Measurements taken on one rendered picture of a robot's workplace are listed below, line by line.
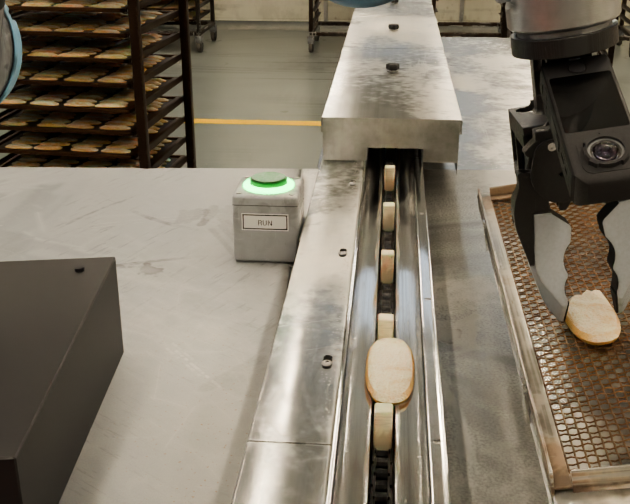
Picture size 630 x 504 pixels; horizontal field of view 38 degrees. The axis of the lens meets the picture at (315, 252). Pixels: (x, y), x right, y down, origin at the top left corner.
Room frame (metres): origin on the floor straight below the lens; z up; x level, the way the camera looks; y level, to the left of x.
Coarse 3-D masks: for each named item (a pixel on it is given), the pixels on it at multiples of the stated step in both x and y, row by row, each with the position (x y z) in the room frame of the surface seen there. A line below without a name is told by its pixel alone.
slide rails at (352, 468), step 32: (384, 160) 1.30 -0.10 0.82; (416, 256) 0.86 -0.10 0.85; (416, 288) 0.78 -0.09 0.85; (352, 320) 0.72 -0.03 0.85; (416, 320) 0.72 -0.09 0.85; (352, 352) 0.66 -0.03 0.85; (416, 352) 0.66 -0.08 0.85; (352, 384) 0.61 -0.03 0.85; (416, 384) 0.61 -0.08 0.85; (352, 416) 0.56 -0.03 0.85; (416, 416) 0.56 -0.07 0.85; (352, 448) 0.53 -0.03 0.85; (416, 448) 0.53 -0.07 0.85; (352, 480) 0.49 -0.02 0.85; (416, 480) 0.49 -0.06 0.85
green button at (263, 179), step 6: (258, 174) 0.96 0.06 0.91; (264, 174) 0.96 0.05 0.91; (270, 174) 0.96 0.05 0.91; (276, 174) 0.96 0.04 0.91; (282, 174) 0.96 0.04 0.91; (252, 180) 0.94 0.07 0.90; (258, 180) 0.94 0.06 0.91; (264, 180) 0.94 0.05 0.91; (270, 180) 0.94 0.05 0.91; (276, 180) 0.94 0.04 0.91; (282, 180) 0.94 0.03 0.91; (258, 186) 0.93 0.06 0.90; (264, 186) 0.93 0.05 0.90; (270, 186) 0.93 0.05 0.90; (276, 186) 0.93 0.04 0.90
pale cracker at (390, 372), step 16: (368, 352) 0.65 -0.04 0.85; (384, 352) 0.64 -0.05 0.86; (400, 352) 0.64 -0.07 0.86; (368, 368) 0.62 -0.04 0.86; (384, 368) 0.62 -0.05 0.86; (400, 368) 0.62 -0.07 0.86; (368, 384) 0.60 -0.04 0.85; (384, 384) 0.59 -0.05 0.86; (400, 384) 0.60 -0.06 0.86; (384, 400) 0.58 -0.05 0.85; (400, 400) 0.58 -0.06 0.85
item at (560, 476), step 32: (480, 192) 0.91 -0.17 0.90; (512, 192) 0.92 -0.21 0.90; (576, 224) 0.82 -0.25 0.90; (512, 288) 0.69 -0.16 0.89; (576, 288) 0.68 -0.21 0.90; (512, 320) 0.62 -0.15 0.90; (544, 352) 0.58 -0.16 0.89; (576, 352) 0.58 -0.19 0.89; (544, 384) 0.54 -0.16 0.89; (608, 384) 0.53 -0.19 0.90; (544, 416) 0.50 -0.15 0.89; (544, 448) 0.45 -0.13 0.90; (608, 448) 0.46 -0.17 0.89; (576, 480) 0.43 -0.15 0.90; (608, 480) 0.43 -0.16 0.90
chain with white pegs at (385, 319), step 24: (384, 192) 1.09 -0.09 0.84; (384, 216) 0.96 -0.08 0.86; (384, 240) 0.93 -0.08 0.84; (384, 264) 0.82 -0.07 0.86; (384, 288) 0.81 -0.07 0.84; (384, 312) 0.75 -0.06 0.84; (384, 336) 0.68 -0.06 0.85; (384, 408) 0.54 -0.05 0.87; (384, 432) 0.54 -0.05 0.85; (384, 456) 0.54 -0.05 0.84; (384, 480) 0.50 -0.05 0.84
